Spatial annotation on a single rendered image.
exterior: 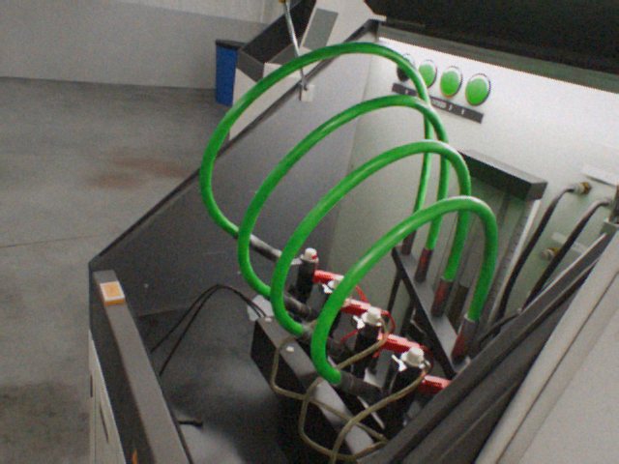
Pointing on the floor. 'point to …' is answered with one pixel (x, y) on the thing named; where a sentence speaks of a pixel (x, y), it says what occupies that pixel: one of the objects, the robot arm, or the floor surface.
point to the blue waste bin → (225, 70)
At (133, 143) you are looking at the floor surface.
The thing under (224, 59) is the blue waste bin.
